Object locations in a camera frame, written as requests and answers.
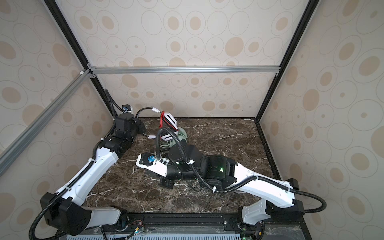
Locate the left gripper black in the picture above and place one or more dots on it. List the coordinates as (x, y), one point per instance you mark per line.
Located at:
(142, 127)

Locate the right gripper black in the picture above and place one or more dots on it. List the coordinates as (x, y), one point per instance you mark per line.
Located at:
(165, 184)

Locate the white black headphones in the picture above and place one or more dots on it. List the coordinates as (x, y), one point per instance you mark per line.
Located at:
(166, 120)

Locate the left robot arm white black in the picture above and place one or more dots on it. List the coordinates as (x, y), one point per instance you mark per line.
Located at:
(63, 210)

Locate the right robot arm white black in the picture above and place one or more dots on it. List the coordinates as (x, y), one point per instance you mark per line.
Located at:
(174, 159)

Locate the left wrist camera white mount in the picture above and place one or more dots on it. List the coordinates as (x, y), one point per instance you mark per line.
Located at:
(127, 109)

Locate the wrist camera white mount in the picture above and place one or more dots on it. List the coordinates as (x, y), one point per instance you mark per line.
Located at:
(149, 162)
(127, 109)

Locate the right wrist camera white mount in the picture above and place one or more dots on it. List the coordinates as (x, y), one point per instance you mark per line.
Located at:
(149, 162)

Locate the aluminium rail back wall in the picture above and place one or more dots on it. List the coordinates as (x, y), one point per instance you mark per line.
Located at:
(185, 70)

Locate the aluminium rail wall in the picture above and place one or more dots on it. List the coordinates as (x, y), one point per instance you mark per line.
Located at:
(185, 70)
(28, 135)

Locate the aluminium rail left wall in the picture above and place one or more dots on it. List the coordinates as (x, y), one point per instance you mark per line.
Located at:
(28, 135)

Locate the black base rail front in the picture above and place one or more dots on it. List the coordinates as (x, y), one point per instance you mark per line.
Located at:
(189, 226)

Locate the black frame post left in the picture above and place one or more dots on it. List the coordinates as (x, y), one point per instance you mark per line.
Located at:
(59, 18)

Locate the black frame post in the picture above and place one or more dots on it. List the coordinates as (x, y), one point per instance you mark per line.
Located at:
(300, 29)
(59, 18)

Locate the black frame post right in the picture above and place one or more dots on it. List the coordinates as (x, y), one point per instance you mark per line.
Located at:
(300, 29)

